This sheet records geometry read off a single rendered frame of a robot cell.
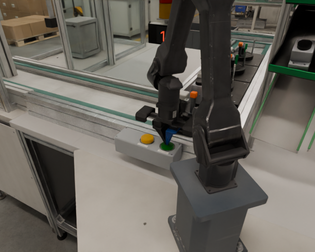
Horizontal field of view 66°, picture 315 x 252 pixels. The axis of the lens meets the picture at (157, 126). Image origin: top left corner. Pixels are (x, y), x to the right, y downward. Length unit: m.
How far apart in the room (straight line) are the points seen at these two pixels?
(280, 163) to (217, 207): 0.50
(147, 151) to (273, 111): 0.40
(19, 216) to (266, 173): 1.62
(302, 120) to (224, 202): 0.40
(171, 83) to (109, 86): 0.63
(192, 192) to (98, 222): 0.31
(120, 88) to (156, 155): 0.50
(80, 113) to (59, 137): 0.13
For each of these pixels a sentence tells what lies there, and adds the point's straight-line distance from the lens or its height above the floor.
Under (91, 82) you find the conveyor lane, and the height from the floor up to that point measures 0.94.
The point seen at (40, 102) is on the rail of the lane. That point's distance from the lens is 1.12.
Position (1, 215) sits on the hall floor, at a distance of 2.06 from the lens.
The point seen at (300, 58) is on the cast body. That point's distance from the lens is 0.69.
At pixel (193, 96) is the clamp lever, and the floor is 1.06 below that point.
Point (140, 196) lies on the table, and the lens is 0.74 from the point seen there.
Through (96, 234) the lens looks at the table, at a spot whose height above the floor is 0.86.
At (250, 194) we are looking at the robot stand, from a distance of 0.51.
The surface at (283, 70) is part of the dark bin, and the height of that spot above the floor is 1.20.
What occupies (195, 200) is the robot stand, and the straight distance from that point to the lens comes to 0.47.
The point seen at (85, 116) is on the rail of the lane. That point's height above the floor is 0.95.
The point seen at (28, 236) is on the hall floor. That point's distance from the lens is 1.86.
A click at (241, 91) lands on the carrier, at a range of 1.11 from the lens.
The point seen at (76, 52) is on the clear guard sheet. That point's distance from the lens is 1.34.
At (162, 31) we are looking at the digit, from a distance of 0.96.
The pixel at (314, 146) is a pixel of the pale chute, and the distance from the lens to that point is 0.80.
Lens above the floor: 1.42
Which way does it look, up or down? 33 degrees down
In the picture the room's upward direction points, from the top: straight up
